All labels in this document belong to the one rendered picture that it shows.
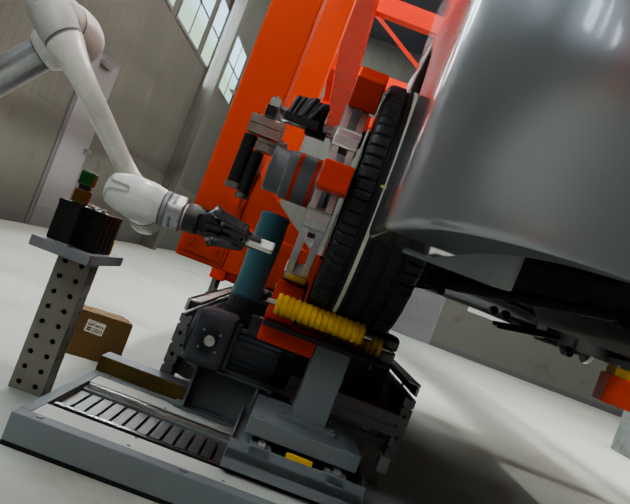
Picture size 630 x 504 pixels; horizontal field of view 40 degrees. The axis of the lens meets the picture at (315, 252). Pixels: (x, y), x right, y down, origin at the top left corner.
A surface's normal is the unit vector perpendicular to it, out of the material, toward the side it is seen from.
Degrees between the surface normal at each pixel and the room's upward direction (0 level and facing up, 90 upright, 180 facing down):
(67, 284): 90
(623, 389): 90
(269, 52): 90
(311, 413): 90
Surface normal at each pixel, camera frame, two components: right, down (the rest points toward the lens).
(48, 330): 0.02, -0.02
